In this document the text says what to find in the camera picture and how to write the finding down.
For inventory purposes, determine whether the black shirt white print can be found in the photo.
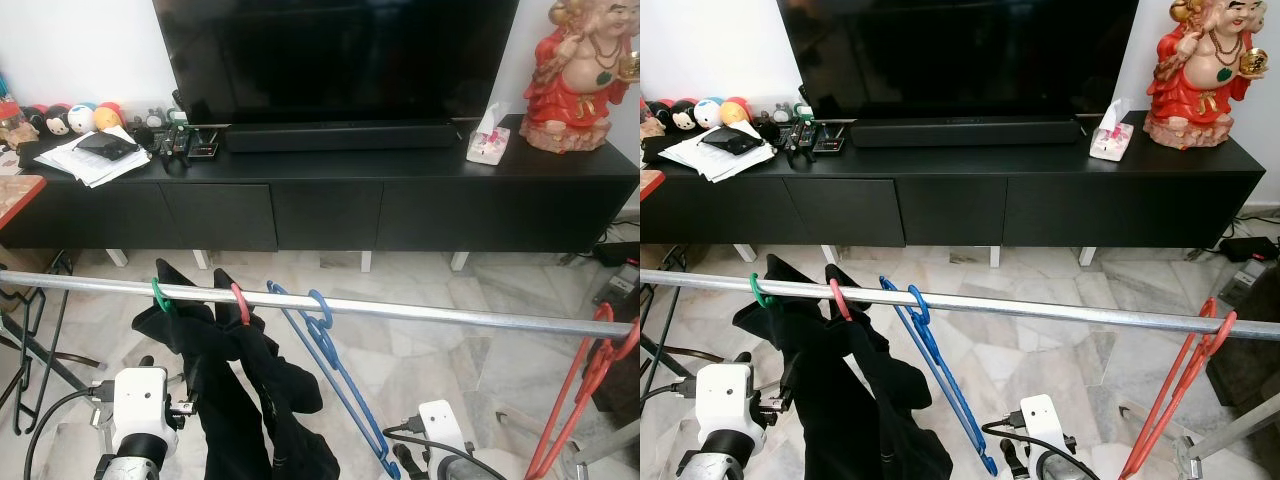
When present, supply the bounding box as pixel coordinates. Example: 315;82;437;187
212;268;341;480
822;263;956;480

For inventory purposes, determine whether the black shirt green logo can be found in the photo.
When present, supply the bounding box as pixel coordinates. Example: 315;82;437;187
732;254;881;480
132;258;271;480

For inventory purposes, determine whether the silver metal clothes rack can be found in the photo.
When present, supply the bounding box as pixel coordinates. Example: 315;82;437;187
640;268;1280;480
0;268;641;480

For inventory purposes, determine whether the dark brown sofa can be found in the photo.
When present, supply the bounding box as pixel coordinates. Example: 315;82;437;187
1208;335;1280;441
592;338;641;421

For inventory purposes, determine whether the grey floor box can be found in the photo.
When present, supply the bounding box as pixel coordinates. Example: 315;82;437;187
590;275;636;306
1228;262;1276;301

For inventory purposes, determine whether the black power adapter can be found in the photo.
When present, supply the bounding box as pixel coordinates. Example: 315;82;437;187
1222;236;1279;263
595;240;641;269

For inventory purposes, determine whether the white paper stack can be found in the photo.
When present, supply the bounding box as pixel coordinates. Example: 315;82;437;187
35;125;151;189
660;122;776;184

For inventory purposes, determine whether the black tv console cabinet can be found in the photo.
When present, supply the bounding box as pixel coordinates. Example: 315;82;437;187
0;112;641;255
640;108;1266;251

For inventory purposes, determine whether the black pouch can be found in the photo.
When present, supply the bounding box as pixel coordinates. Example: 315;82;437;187
75;131;139;161
700;127;763;156

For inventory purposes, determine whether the green circuit board gadget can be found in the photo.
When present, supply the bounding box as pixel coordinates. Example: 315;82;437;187
165;90;196;161
790;88;821;156

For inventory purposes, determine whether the white pink tissue box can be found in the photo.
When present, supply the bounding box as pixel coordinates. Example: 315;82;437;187
466;101;511;166
1089;97;1134;162

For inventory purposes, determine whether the black flat television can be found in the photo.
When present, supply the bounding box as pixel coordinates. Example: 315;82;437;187
152;0;521;127
778;0;1141;123

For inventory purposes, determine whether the red laughing buddha statue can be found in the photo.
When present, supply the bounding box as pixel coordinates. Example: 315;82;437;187
519;0;641;154
1143;0;1258;150

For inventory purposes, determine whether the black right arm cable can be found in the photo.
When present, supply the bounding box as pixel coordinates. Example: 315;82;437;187
982;408;1106;480
383;420;506;480

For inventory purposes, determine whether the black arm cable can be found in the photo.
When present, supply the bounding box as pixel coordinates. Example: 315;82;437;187
982;408;1106;480
383;420;506;480
640;378;701;441
22;380;113;480

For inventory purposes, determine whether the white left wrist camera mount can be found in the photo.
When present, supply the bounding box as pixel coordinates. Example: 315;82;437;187
695;362;769;446
108;366;179;446

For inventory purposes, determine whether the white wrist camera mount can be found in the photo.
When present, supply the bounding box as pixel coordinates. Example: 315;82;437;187
108;366;179;446
418;400;469;471
695;362;769;446
1018;394;1069;466

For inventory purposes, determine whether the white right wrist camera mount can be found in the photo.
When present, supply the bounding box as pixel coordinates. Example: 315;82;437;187
1018;394;1069;466
418;400;469;471

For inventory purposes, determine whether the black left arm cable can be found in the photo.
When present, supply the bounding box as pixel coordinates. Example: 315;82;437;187
640;378;701;441
22;380;113;480

